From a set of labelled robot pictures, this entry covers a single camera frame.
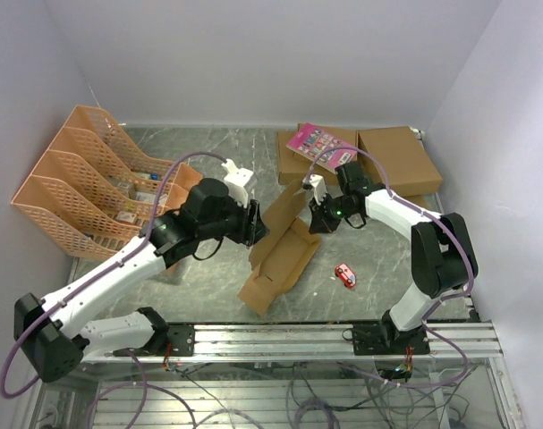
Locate closed cardboard box under book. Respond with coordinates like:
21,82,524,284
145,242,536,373
276,125,358,185

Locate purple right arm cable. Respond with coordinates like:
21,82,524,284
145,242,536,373
304,145,476,390

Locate orange plastic file organizer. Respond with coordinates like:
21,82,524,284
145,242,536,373
11,105,202,260

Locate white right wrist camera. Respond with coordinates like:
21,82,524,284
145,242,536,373
302,174,327,206

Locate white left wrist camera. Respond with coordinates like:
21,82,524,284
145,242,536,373
222,158,256,208

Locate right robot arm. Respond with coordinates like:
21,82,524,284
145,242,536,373
303,162,479,354

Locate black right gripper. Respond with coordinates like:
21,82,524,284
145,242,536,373
309,191,356,234

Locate pink book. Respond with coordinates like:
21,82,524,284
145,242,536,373
285,122,358,173

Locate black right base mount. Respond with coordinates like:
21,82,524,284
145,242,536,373
351,322,430,356

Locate red toy ambulance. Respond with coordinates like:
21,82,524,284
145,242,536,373
335,263,357,290

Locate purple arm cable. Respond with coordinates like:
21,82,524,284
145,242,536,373
0,151,230,425
304,145,476,390

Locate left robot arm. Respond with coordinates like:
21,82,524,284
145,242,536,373
13,171,268,383

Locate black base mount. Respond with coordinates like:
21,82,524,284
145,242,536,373
166,324,196,358
351,322,430,356

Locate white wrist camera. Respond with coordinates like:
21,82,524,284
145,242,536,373
222,158,256,208
302,174,327,206

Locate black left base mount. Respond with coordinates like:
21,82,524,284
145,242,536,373
166,324,196,358

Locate large closed cardboard box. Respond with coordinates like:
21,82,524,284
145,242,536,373
358,126,443,197

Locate aluminium mounting rail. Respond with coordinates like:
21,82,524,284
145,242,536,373
73,322,505,358

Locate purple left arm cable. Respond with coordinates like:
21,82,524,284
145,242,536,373
0,151,230,425

